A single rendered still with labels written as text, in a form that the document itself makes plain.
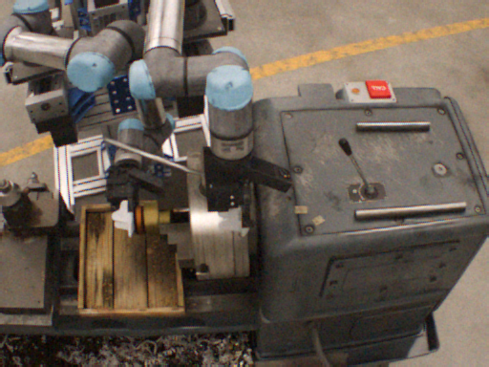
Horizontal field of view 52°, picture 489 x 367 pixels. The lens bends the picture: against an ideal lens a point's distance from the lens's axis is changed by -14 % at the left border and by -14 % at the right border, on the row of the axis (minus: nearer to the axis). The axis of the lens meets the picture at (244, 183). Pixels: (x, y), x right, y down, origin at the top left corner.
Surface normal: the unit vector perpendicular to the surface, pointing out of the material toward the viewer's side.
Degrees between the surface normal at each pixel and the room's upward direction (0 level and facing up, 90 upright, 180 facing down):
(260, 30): 0
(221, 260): 75
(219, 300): 0
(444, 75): 0
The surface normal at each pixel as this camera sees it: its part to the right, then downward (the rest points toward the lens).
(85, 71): -0.34, 0.76
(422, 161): 0.00, -0.58
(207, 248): 0.08, 0.43
